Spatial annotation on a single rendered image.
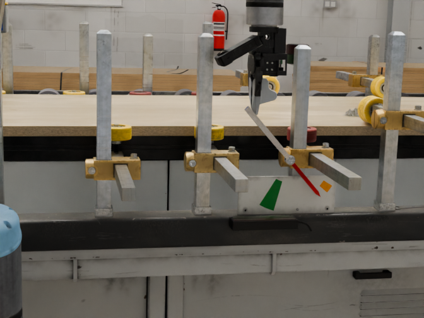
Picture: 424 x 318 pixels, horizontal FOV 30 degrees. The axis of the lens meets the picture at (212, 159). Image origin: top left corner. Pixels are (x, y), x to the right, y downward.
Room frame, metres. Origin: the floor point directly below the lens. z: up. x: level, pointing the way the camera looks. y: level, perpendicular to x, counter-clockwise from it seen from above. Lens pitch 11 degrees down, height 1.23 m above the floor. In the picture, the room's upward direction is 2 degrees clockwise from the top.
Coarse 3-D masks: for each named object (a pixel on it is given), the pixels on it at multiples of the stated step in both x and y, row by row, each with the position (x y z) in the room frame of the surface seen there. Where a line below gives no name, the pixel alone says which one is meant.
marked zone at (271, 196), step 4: (276, 180) 1.99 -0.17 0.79; (280, 180) 1.99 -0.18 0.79; (276, 184) 1.99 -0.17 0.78; (280, 184) 1.99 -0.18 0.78; (272, 188) 1.99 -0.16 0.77; (276, 188) 1.99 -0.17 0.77; (268, 192) 1.98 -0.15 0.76; (272, 192) 1.99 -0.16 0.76; (276, 192) 1.99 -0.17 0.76; (264, 196) 1.98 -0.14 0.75; (268, 196) 1.98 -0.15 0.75; (272, 196) 1.99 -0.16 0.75; (276, 196) 1.99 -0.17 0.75; (264, 200) 1.98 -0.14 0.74; (268, 200) 1.98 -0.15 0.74; (272, 200) 1.99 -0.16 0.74; (276, 200) 1.99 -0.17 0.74; (260, 204) 1.98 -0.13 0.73; (264, 204) 1.98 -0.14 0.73; (268, 204) 1.98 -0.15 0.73; (272, 204) 1.99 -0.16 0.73; (268, 208) 1.98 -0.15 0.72; (272, 208) 1.99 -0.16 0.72
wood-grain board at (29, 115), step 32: (32, 96) 2.73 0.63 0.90; (64, 96) 2.76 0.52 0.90; (96, 96) 2.79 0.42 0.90; (128, 96) 2.81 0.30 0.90; (160, 96) 2.84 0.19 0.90; (192, 96) 2.87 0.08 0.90; (224, 96) 2.90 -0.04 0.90; (288, 96) 2.96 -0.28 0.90; (32, 128) 2.07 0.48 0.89; (64, 128) 2.09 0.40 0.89; (96, 128) 2.10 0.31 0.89; (160, 128) 2.13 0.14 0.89; (192, 128) 2.15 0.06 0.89; (224, 128) 2.17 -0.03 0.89; (256, 128) 2.18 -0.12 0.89; (320, 128) 2.22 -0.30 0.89; (352, 128) 2.24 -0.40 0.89
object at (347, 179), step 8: (312, 160) 1.98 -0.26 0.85; (320, 160) 1.92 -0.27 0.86; (328, 160) 1.91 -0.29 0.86; (320, 168) 1.92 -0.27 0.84; (328, 168) 1.86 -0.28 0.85; (336, 168) 1.81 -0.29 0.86; (344, 168) 1.81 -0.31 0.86; (328, 176) 1.85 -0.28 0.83; (336, 176) 1.80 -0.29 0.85; (344, 176) 1.75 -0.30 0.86; (352, 176) 1.73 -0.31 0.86; (344, 184) 1.74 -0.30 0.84; (352, 184) 1.72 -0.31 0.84; (360, 184) 1.72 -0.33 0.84
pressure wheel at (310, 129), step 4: (288, 128) 2.12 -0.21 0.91; (308, 128) 2.14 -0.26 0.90; (312, 128) 2.13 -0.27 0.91; (288, 132) 2.12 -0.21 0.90; (308, 132) 2.09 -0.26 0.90; (312, 132) 2.10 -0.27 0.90; (316, 132) 2.12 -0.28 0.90; (288, 136) 2.11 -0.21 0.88; (308, 136) 2.09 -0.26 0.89; (312, 136) 2.10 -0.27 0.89; (316, 136) 2.12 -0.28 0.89; (288, 140) 2.11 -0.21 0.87; (308, 140) 2.09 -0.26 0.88; (312, 140) 2.10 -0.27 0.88
